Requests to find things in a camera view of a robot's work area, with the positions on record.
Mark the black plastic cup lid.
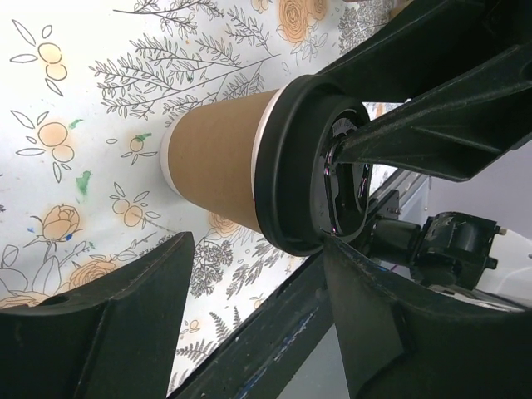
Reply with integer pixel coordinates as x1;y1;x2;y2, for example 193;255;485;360
254;75;372;256

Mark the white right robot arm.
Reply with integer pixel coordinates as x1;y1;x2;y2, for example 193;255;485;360
322;1;531;309

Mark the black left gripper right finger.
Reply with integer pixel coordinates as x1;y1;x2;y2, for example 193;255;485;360
323;239;531;398

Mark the brown paper coffee cup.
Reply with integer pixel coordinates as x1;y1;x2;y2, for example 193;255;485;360
160;90;280;232

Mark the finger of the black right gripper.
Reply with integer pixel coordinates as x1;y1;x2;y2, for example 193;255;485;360
333;43;531;182
320;0;531;103

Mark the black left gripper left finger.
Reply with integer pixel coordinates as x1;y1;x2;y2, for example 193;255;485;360
1;232;194;398

